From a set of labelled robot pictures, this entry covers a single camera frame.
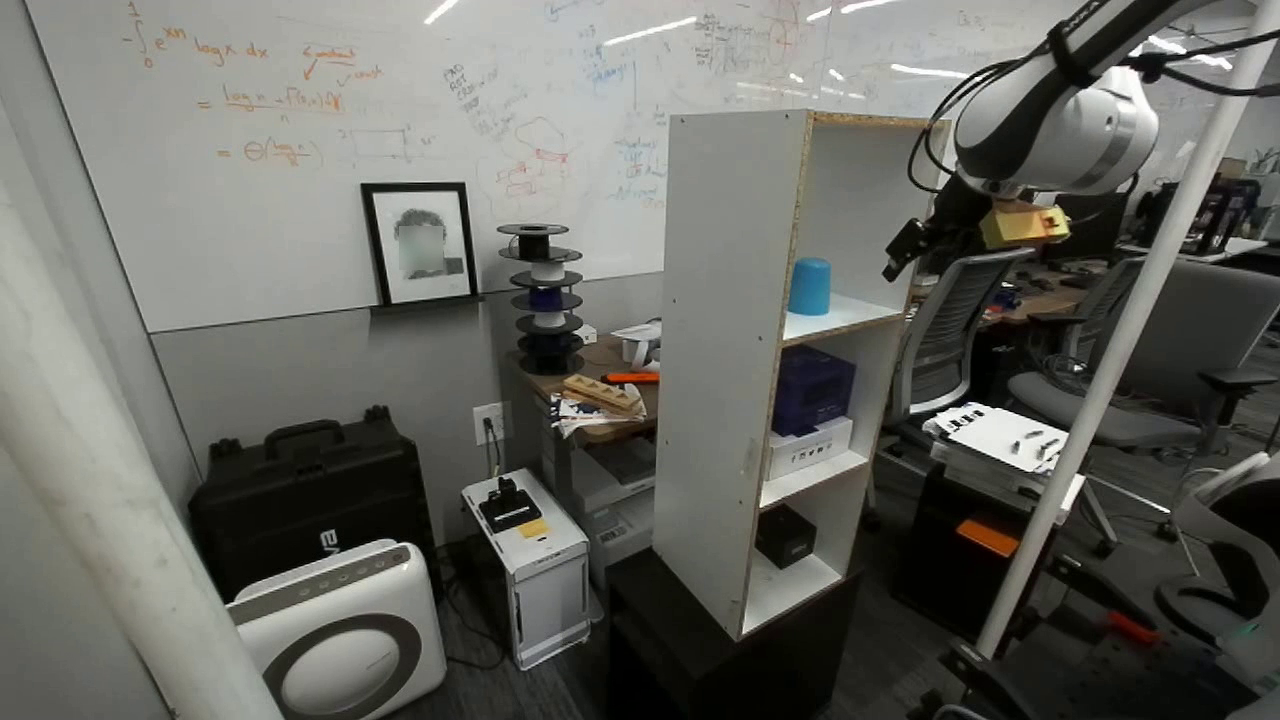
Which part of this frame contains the stack of filament spools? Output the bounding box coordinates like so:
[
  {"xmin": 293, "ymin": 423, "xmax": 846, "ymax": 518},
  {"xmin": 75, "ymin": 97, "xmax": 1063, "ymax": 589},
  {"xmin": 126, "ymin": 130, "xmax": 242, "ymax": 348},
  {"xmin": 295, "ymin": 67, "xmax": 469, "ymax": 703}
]
[{"xmin": 497, "ymin": 219, "xmax": 586, "ymax": 380}]

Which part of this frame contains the white open shelf cabinet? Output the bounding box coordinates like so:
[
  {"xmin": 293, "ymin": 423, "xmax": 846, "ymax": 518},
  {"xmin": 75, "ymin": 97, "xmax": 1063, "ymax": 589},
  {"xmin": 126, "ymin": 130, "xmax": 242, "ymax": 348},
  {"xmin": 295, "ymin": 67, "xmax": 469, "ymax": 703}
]
[{"xmin": 648, "ymin": 107, "xmax": 953, "ymax": 646}]

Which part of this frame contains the black device with yellow label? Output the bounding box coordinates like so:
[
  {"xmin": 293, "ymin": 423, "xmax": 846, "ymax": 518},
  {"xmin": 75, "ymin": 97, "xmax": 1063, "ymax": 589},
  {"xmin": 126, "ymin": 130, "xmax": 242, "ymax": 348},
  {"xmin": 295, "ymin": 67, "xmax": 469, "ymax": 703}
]
[{"xmin": 475, "ymin": 473, "xmax": 549, "ymax": 536}]

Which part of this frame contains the small black box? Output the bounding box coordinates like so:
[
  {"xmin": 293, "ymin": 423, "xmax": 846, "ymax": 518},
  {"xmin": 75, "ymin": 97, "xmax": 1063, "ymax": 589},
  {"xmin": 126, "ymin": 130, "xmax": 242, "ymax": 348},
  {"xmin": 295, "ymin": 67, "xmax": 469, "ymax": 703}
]
[{"xmin": 753, "ymin": 501, "xmax": 818, "ymax": 572}]

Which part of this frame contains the black base cabinet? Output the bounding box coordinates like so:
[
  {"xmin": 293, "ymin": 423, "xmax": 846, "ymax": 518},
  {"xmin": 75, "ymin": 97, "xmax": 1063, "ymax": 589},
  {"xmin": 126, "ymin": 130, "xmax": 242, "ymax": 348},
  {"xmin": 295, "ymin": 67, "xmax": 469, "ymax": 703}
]
[{"xmin": 601, "ymin": 544, "xmax": 863, "ymax": 720}]

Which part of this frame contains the dark blue box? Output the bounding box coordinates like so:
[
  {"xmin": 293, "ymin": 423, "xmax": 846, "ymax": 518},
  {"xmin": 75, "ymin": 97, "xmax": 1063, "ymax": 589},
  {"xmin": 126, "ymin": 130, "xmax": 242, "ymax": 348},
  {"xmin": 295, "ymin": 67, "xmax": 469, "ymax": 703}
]
[{"xmin": 769, "ymin": 346, "xmax": 860, "ymax": 442}]

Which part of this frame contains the white perforated board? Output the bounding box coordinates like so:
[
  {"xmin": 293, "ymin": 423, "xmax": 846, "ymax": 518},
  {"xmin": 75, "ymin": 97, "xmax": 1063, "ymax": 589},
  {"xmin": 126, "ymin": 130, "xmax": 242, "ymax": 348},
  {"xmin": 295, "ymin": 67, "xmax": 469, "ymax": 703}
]
[{"xmin": 918, "ymin": 396, "xmax": 1073, "ymax": 480}]

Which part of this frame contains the black hard carrying case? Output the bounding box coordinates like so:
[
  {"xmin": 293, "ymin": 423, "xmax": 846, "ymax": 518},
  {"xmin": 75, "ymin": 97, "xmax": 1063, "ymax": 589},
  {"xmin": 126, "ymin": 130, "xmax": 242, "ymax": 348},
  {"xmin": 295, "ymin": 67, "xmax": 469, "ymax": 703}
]
[{"xmin": 185, "ymin": 403, "xmax": 440, "ymax": 606}]

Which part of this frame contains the cardboard box with clutter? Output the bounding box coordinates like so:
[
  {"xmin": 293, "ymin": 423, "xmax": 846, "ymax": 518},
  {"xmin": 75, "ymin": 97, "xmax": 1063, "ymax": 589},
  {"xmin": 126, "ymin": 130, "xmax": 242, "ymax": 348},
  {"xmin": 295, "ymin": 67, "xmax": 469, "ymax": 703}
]
[{"xmin": 549, "ymin": 370, "xmax": 662, "ymax": 447}]

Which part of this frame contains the grey drawer unit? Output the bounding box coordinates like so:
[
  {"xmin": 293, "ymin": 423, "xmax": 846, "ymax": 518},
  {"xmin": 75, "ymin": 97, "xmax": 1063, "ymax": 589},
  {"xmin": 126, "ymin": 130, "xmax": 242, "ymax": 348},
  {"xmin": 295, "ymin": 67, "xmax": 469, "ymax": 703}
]
[{"xmin": 567, "ymin": 432, "xmax": 662, "ymax": 576}]

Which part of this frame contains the white round air purifier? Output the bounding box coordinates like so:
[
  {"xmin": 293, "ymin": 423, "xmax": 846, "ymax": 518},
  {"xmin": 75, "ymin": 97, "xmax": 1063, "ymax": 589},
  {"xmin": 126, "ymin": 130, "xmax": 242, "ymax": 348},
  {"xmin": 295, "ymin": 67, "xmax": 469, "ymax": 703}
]
[{"xmin": 220, "ymin": 536, "xmax": 453, "ymax": 720}]

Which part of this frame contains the black stand base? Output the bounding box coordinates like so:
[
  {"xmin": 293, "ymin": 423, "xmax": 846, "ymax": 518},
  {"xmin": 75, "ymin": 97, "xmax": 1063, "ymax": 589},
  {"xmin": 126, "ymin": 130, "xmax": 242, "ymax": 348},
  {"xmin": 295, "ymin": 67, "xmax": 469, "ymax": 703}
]
[{"xmin": 915, "ymin": 552, "xmax": 1280, "ymax": 720}]

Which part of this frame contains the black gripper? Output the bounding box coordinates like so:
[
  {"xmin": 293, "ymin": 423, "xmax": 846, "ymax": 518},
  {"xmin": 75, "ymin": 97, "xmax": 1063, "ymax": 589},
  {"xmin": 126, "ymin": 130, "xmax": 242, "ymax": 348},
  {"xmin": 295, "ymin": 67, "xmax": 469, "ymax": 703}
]
[{"xmin": 878, "ymin": 176, "xmax": 1004, "ymax": 287}]

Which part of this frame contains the blue plastic cup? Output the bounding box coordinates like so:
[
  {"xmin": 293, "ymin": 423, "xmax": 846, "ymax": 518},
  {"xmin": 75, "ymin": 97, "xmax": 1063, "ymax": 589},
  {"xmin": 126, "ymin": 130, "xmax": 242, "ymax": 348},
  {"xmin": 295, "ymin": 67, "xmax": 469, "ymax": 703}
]
[{"xmin": 783, "ymin": 255, "xmax": 837, "ymax": 319}]

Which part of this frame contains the white flat box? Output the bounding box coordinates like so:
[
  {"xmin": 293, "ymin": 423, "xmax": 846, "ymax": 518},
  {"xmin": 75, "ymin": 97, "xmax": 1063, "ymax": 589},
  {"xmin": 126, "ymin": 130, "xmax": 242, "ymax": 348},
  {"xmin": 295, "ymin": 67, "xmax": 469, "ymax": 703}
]
[{"xmin": 764, "ymin": 413, "xmax": 860, "ymax": 480}]

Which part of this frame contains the white computer tower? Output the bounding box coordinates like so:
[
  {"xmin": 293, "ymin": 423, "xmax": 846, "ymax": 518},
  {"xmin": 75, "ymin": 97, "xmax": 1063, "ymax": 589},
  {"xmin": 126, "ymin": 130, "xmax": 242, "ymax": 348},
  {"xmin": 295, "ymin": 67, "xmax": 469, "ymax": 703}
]
[{"xmin": 455, "ymin": 463, "xmax": 597, "ymax": 675}]

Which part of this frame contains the white container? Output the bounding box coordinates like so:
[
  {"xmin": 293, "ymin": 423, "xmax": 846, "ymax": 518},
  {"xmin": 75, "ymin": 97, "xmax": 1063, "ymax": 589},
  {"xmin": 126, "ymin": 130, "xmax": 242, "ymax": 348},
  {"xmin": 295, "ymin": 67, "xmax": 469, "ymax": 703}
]
[{"xmin": 609, "ymin": 316, "xmax": 669, "ymax": 372}]

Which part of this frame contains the large white whiteboard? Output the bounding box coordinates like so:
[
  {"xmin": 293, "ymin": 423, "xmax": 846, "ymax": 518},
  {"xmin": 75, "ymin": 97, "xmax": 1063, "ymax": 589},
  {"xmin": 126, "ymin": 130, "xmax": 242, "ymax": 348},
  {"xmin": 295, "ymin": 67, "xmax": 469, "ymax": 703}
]
[{"xmin": 21, "ymin": 0, "xmax": 1280, "ymax": 338}]

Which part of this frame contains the grey mesh office chair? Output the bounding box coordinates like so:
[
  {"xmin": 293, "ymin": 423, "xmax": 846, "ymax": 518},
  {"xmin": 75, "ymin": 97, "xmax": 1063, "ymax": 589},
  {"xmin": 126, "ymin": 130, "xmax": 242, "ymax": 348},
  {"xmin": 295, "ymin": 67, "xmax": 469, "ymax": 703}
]
[{"xmin": 878, "ymin": 244, "xmax": 1038, "ymax": 432}]

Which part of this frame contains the black framed portrait photo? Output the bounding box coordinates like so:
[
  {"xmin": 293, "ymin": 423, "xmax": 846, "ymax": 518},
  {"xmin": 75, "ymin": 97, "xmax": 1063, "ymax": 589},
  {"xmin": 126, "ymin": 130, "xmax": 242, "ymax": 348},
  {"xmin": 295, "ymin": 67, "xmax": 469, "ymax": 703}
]
[{"xmin": 354, "ymin": 181, "xmax": 482, "ymax": 314}]

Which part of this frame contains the thick white blurry pole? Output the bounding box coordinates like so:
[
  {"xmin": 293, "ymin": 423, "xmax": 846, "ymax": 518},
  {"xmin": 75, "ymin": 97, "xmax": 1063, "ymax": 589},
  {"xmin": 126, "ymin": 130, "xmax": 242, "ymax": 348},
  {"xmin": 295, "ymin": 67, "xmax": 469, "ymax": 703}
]
[{"xmin": 0, "ymin": 176, "xmax": 287, "ymax": 720}]

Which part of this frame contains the orange tag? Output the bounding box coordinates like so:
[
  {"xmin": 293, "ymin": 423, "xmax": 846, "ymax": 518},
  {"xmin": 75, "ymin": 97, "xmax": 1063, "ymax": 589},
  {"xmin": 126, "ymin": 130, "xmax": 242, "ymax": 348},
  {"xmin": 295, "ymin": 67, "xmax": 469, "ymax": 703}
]
[{"xmin": 953, "ymin": 518, "xmax": 1024, "ymax": 564}]

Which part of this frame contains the grey padded office chair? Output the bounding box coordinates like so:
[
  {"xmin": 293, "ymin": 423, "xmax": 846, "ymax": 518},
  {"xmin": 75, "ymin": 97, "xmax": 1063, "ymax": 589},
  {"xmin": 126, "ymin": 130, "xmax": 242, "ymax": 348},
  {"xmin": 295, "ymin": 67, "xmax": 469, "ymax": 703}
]
[{"xmin": 1004, "ymin": 254, "xmax": 1280, "ymax": 556}]

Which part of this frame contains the white wall outlet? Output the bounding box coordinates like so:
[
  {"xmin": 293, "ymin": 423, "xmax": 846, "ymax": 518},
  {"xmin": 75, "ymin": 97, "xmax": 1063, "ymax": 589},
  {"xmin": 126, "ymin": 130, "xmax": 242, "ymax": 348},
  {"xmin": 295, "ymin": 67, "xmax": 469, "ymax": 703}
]
[{"xmin": 469, "ymin": 401, "xmax": 509, "ymax": 447}]

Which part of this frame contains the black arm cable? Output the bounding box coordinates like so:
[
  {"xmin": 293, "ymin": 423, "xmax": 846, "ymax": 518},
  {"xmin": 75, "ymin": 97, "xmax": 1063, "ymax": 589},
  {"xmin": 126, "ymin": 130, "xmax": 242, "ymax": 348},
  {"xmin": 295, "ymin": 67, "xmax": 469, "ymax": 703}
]
[{"xmin": 903, "ymin": 0, "xmax": 1280, "ymax": 202}]

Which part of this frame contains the thin white pole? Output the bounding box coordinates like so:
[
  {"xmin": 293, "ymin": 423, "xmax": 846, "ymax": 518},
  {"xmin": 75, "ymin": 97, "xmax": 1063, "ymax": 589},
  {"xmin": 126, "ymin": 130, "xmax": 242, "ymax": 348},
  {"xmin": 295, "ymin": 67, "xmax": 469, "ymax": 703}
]
[{"xmin": 972, "ymin": 0, "xmax": 1280, "ymax": 664}]

